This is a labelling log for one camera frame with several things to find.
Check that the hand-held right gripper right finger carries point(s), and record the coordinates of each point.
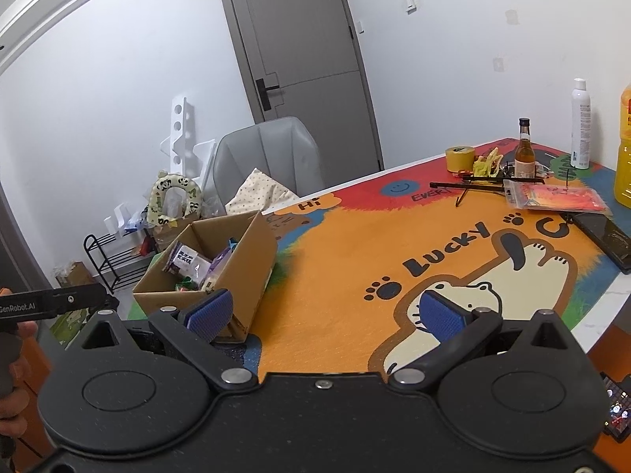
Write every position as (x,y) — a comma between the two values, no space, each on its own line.
(443,315)

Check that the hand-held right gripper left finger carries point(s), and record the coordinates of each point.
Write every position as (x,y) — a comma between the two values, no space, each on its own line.
(212,313)

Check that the purple sandwich packet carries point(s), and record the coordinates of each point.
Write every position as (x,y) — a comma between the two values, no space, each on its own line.
(219,263)

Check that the black and white sandwich packet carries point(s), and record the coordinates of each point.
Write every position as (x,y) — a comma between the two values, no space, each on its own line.
(190,261)

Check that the brown cardboard box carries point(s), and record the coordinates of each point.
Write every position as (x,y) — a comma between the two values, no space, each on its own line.
(246,266)

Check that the person's left hand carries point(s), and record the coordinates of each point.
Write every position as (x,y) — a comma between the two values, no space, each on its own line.
(27,389)

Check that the small brown carton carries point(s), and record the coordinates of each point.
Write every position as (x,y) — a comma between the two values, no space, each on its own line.
(74,272)

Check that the black shoe rack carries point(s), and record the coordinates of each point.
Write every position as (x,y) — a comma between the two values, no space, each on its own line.
(85,248)

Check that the panda print neck pillow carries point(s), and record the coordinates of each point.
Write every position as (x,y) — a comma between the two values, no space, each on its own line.
(172,197)

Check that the dotted cream cushion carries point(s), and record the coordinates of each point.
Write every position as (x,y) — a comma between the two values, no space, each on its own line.
(256,192)

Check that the orange chair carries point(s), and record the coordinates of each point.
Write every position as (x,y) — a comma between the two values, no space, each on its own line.
(599,354)
(37,433)

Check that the black folding stand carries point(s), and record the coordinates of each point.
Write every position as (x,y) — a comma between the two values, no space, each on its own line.
(473,185)

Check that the yellow tape roll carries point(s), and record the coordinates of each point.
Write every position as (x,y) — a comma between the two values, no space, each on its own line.
(459,157)

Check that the red packet in clear bag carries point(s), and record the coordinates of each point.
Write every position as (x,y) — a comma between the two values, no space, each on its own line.
(557,197)

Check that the grey chair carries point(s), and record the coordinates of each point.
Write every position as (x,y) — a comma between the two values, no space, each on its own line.
(276,148)

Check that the black smartphone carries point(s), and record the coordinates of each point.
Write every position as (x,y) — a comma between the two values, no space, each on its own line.
(606,236)

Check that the white perforated rack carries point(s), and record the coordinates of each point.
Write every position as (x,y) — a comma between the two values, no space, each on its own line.
(180,133)

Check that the brown glass bottle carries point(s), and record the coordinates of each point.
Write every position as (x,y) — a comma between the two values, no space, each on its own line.
(525,150)

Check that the phone with lit screen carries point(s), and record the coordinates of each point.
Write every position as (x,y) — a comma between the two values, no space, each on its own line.
(616,404)

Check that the white spray bottle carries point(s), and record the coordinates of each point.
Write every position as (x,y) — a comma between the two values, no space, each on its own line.
(580,123)

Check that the orange juice bottle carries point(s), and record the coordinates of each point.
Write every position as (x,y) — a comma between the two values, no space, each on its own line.
(623,157)

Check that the grey door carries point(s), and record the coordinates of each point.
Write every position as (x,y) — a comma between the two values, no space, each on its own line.
(305,49)

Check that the white wall switch box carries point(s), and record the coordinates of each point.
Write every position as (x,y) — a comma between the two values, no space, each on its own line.
(409,1)

